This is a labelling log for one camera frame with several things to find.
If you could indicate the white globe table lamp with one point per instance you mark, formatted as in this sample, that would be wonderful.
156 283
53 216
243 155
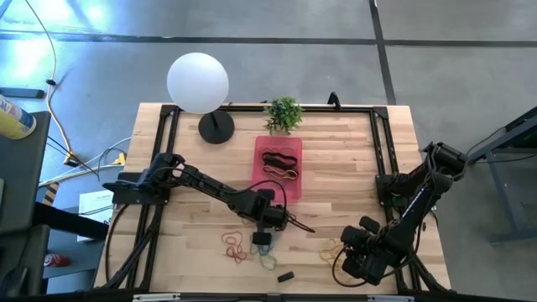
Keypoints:
197 84

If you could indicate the small green potted plant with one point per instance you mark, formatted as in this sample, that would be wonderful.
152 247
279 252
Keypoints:
284 114

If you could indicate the red rubber band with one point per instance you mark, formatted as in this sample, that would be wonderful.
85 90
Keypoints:
241 259
234 251
222 238

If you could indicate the red drink can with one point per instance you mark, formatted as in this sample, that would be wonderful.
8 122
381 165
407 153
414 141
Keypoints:
55 260

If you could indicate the pink translucent plastic bin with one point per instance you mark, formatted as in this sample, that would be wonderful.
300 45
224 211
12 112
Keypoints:
268 193

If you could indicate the silver metal bracket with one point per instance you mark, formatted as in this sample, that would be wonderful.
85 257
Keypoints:
156 297
391 298

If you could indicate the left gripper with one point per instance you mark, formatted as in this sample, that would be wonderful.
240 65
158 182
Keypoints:
268 214

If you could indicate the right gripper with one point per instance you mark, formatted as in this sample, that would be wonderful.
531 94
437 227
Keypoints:
369 256

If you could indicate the black clamp bracket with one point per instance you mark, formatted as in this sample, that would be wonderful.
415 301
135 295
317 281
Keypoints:
333 100

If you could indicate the green rubber band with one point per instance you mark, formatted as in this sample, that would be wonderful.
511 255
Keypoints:
253 251
272 268

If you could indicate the grey metal stand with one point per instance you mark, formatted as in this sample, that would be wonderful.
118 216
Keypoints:
516 201

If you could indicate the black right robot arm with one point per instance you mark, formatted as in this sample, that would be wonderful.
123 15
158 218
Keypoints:
415 209

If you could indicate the black power strip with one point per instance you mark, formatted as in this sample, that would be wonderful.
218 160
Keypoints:
21 92

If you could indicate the black aluminium table frame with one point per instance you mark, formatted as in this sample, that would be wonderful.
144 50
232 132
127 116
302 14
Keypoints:
356 108

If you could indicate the white paper sheet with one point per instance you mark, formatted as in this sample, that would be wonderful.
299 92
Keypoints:
95 205

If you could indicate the yellow wipes canister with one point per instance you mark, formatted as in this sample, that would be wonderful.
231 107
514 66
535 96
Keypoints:
14 121

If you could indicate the long black wide rubber band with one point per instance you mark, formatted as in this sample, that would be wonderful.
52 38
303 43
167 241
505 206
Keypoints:
279 161

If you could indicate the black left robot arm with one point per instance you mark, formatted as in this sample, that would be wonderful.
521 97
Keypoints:
210 184

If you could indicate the black side table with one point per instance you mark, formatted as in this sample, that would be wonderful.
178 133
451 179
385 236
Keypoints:
21 168

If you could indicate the small black block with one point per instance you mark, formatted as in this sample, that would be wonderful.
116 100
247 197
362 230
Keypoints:
285 277

